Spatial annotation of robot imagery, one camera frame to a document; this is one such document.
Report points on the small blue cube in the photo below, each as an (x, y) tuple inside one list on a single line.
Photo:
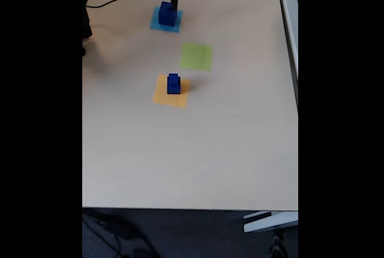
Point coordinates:
[(173, 79)]

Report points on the medium blue cube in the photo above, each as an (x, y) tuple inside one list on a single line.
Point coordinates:
[(174, 90)]

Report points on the blue paper square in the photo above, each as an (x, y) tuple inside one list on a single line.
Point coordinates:
[(154, 24)]

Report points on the green paper square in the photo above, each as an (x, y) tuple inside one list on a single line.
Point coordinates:
[(196, 57)]

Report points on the orange paper square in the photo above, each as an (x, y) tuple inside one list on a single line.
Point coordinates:
[(160, 96)]

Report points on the large blue cube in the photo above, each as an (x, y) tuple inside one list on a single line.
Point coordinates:
[(166, 18)]

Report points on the white neighbouring desk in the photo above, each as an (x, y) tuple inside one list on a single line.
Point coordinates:
[(292, 30)]

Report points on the white table foot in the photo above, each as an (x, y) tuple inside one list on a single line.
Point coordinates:
[(270, 222)]

